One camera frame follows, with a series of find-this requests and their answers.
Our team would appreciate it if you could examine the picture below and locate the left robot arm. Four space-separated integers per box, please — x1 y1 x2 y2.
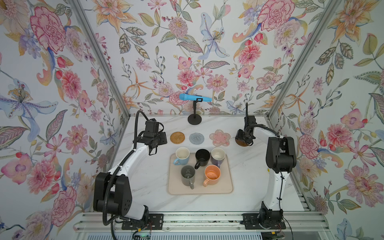
93 119 167 226

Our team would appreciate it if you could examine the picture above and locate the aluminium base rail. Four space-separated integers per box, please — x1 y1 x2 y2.
74 212 330 233

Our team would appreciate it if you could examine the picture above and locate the light blue cup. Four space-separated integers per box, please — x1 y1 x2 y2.
174 147 190 166

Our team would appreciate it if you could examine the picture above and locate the blue microphone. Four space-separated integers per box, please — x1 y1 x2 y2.
179 94 212 102

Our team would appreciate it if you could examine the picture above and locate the white cup with purple outside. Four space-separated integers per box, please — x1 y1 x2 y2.
211 148 226 168

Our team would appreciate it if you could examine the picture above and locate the pink flower silicone coaster right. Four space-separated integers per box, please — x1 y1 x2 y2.
209 130 231 147

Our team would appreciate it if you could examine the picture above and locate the brown wooden round coaster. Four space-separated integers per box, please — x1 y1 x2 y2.
235 129 249 147

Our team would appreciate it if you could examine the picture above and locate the black cup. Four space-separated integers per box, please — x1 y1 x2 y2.
195 149 211 170

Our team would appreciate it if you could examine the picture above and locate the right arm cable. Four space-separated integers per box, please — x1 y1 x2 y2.
244 102 295 240

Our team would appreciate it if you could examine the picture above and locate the woven rattan round coaster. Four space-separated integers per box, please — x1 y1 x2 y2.
170 132 186 145

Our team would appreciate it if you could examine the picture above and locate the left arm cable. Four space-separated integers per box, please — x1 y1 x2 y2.
101 110 166 240

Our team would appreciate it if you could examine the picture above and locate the beige silicone tray mat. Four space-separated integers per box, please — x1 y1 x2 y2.
167 154 234 195

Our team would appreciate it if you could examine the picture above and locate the grey cup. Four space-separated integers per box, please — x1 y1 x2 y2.
181 166 196 190

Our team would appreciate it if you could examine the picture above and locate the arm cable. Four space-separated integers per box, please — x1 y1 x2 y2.
101 110 166 240
244 102 295 240

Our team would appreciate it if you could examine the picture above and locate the orange cup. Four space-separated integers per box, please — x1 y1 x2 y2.
203 165 221 187

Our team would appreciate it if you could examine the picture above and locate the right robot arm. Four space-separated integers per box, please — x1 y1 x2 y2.
235 116 297 230

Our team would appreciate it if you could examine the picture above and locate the black microphone stand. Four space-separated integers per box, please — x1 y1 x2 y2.
188 98 203 126

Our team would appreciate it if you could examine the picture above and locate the blue woven round coaster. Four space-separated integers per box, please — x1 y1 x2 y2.
189 133 205 145

